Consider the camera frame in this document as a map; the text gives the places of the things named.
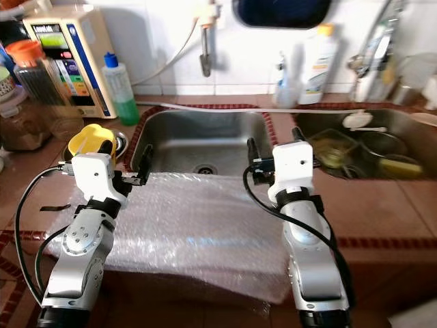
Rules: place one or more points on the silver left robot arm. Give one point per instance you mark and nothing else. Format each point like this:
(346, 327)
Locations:
(72, 266)

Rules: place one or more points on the clear plastic cup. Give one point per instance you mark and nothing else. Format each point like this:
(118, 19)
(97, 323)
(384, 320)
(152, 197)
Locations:
(287, 92)

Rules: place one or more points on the steel sink basin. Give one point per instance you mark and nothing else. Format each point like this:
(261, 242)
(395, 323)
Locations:
(198, 140)
(410, 137)

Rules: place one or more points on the blue capped soap bottle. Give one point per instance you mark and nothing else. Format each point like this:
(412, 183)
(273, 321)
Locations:
(121, 96)

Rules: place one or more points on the clear bubble wrap sheet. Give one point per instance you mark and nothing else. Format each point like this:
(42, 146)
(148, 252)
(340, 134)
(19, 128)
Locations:
(191, 225)

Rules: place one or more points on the white bottle with yellow cap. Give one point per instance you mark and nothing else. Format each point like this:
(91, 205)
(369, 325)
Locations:
(319, 65)

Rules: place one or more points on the white and blue tube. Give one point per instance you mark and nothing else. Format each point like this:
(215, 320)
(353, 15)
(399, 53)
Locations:
(290, 58)

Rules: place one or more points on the small black strip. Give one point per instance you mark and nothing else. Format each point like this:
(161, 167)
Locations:
(56, 207)

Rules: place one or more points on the yellow sponge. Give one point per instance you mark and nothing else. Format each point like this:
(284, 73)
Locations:
(401, 167)

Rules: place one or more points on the chrome sink faucet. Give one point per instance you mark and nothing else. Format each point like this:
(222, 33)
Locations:
(379, 55)

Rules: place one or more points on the pink lidded brown jar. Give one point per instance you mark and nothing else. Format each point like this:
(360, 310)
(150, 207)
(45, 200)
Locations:
(24, 130)

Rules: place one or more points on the patterned bowl with green lid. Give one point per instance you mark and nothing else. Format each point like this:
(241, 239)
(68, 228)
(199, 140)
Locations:
(7, 85)

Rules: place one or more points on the dark hanging pan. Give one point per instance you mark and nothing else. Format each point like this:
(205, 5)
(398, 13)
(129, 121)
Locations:
(283, 12)

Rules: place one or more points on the clear plastic container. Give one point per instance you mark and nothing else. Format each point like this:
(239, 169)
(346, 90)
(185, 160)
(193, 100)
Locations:
(416, 82)

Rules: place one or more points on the beige water ionizer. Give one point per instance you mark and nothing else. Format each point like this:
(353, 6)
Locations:
(82, 48)

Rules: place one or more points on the orange lidded clear jar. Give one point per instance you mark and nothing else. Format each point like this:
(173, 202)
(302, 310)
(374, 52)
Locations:
(34, 75)

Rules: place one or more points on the peach tap water filter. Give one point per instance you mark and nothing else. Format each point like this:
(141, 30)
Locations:
(212, 12)

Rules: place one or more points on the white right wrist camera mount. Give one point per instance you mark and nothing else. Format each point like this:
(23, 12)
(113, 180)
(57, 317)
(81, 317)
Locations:
(293, 167)

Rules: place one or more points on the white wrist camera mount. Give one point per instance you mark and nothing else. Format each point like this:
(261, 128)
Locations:
(293, 167)
(95, 174)

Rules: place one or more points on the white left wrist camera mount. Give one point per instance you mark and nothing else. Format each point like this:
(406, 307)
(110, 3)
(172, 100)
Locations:
(95, 174)

